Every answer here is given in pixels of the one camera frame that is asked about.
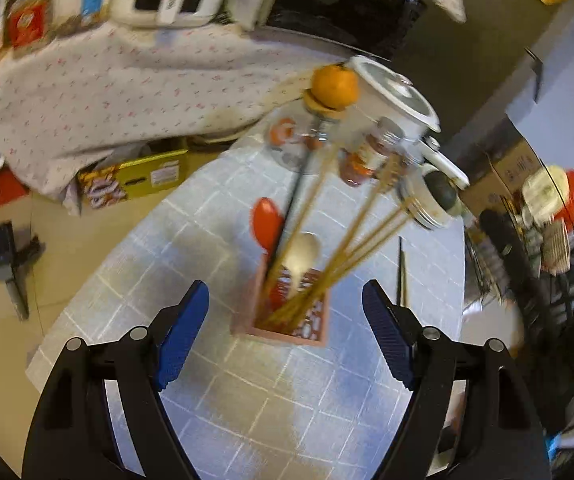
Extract pink utensil basket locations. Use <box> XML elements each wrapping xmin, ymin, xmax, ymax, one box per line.
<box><xmin>231</xmin><ymin>255</ymin><xmax>330</xmax><ymax>348</ymax></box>

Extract yellow cardboard snack box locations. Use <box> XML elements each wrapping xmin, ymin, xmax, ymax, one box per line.
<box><xmin>76</xmin><ymin>136</ymin><xmax>188</xmax><ymax>209</ymax></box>

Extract grey checked tablecloth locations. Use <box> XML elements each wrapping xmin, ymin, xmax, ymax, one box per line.
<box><xmin>26</xmin><ymin>124</ymin><xmax>465</xmax><ymax>479</ymax></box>

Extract long black chopstick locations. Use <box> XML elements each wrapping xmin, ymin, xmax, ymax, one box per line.
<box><xmin>397</xmin><ymin>238</ymin><xmax>409</xmax><ymax>307</ymax></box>

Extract red plastic spoon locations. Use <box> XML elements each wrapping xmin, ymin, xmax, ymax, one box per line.
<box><xmin>251</xmin><ymin>197</ymin><xmax>284</xmax><ymax>269</ymax></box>

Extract wooden chopstick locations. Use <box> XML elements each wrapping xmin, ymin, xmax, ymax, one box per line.
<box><xmin>260</xmin><ymin>143</ymin><xmax>340</xmax><ymax>300</ymax></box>
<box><xmin>284</xmin><ymin>200</ymin><xmax>411</xmax><ymax>330</ymax></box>
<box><xmin>266</xmin><ymin>156</ymin><xmax>395</xmax><ymax>326</ymax></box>
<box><xmin>261</xmin><ymin>196</ymin><xmax>415</xmax><ymax>328</ymax></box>
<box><xmin>260</xmin><ymin>209</ymin><xmax>411</xmax><ymax>330</ymax></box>

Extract black wire rack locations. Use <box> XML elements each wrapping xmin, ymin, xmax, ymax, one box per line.
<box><xmin>461</xmin><ymin>165</ymin><xmax>574</xmax><ymax>299</ymax></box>

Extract white plastic spoon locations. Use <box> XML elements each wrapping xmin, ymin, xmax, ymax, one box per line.
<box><xmin>284</xmin><ymin>232</ymin><xmax>321</xmax><ymax>299</ymax></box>

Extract large orange fruit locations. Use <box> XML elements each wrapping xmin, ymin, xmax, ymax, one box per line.
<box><xmin>311</xmin><ymin>64</ymin><xmax>360</xmax><ymax>110</ymax></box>

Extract dark green pumpkin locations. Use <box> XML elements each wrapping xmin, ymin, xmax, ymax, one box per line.
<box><xmin>424</xmin><ymin>170</ymin><xmax>458</xmax><ymax>212</ymax></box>

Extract jar of ring snacks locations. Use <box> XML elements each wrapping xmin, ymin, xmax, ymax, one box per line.
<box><xmin>390</xmin><ymin>153</ymin><xmax>424</xmax><ymax>185</ymax></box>

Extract jar of red snacks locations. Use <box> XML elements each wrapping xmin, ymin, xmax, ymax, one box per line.
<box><xmin>339</xmin><ymin>117</ymin><xmax>405</xmax><ymax>188</ymax></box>

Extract glass jar with kumquats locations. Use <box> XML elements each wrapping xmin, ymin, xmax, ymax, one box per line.
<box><xmin>265</xmin><ymin>90</ymin><xmax>343</xmax><ymax>174</ymax></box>

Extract red label box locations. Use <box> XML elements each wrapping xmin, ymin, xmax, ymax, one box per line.
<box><xmin>7</xmin><ymin>0</ymin><xmax>55</xmax><ymax>58</ymax></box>

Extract floral patterned cloth cover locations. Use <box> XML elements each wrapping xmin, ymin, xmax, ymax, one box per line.
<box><xmin>0</xmin><ymin>24</ymin><xmax>349</xmax><ymax>200</ymax></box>

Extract white electric pot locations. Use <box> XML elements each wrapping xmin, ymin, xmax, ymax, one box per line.
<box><xmin>339</xmin><ymin>55</ymin><xmax>470</xmax><ymax>190</ymax></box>

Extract black chopstick gold end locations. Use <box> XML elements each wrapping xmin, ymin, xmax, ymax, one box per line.
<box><xmin>272</xmin><ymin>148</ymin><xmax>314</xmax><ymax>260</ymax></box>

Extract stack of white plates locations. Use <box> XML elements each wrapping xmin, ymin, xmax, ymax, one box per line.
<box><xmin>399</xmin><ymin>165</ymin><xmax>452</xmax><ymax>230</ymax></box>

